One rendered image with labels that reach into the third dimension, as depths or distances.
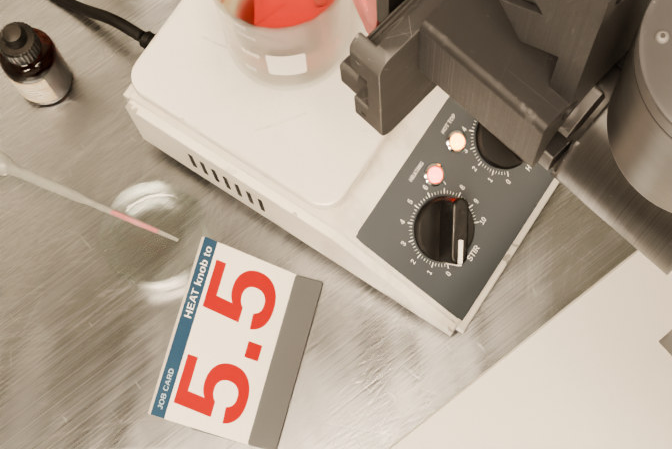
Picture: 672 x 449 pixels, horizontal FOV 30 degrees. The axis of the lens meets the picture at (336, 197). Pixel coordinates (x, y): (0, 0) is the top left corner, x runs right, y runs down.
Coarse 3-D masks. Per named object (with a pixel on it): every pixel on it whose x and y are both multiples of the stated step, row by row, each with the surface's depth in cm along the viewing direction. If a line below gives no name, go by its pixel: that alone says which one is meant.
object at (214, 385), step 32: (224, 256) 62; (224, 288) 62; (256, 288) 64; (224, 320) 62; (256, 320) 63; (192, 352) 61; (224, 352) 62; (256, 352) 63; (192, 384) 61; (224, 384) 62; (192, 416) 61; (224, 416) 62
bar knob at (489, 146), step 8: (480, 128) 61; (480, 136) 61; (488, 136) 61; (480, 144) 61; (488, 144) 61; (496, 144) 62; (504, 144) 62; (480, 152) 61; (488, 152) 61; (496, 152) 62; (504, 152) 62; (512, 152) 62; (488, 160) 61; (496, 160) 62; (504, 160) 62; (512, 160) 62; (520, 160) 62; (504, 168) 62
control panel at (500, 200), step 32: (448, 128) 61; (416, 160) 60; (448, 160) 61; (480, 160) 62; (384, 192) 60; (416, 192) 60; (448, 192) 61; (480, 192) 62; (512, 192) 62; (544, 192) 63; (384, 224) 60; (480, 224) 62; (512, 224) 62; (384, 256) 60; (416, 256) 60; (480, 256) 62; (448, 288) 61; (480, 288) 62
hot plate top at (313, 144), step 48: (192, 0) 60; (192, 48) 59; (144, 96) 59; (192, 96) 59; (240, 96) 59; (288, 96) 59; (336, 96) 59; (240, 144) 58; (288, 144) 58; (336, 144) 58; (336, 192) 57
